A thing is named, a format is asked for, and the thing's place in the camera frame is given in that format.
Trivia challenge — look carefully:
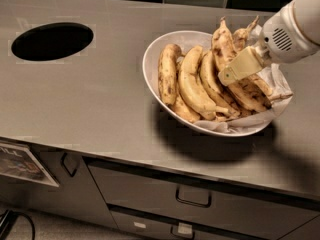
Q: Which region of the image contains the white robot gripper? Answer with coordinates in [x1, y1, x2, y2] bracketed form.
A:
[218, 0, 320, 86]

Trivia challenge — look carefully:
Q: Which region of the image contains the long brown spotted banana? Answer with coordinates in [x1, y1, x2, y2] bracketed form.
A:
[211, 17, 272, 113]

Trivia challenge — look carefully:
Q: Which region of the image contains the brown banana at back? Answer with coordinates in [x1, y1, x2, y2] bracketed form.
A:
[232, 17, 273, 96]

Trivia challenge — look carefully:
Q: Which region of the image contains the yellow banana middle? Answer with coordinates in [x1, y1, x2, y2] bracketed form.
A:
[199, 51, 240, 119]

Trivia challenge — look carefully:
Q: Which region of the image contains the large yellow banana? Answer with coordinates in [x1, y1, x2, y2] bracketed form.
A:
[178, 45, 229, 120]

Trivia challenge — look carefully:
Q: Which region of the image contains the white oval bowl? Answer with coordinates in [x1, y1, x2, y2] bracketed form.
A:
[142, 31, 276, 137]

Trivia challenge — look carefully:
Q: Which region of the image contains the spotted banana far left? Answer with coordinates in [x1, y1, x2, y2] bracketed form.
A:
[158, 44, 182, 105]

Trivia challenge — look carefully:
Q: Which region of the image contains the banana under left bananas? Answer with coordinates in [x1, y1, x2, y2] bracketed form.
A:
[170, 86, 201, 123]

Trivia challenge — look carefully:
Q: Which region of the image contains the white crumpled paper liner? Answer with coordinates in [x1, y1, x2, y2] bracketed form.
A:
[193, 24, 294, 134]

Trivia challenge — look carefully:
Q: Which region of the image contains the round hole in counter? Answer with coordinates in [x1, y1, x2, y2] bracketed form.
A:
[11, 22, 94, 62]

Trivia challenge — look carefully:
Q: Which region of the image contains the poster on cabinet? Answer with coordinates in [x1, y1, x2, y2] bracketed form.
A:
[0, 142, 59, 187]

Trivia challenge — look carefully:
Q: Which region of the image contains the upper drawer with handle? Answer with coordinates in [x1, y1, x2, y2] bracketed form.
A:
[88, 159, 319, 240]

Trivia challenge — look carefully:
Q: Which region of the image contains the drawer with handle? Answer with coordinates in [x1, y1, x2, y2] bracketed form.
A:
[111, 206, 262, 240]
[88, 159, 319, 240]

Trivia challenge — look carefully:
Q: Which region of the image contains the lower drawer with handle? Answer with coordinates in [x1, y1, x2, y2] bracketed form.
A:
[111, 206, 262, 240]

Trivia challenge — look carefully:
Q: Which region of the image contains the cabinet door with handle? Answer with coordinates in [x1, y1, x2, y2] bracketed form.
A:
[0, 145, 116, 228]

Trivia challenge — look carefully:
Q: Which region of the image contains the black cable on floor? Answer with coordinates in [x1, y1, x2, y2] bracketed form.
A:
[0, 209, 36, 240]

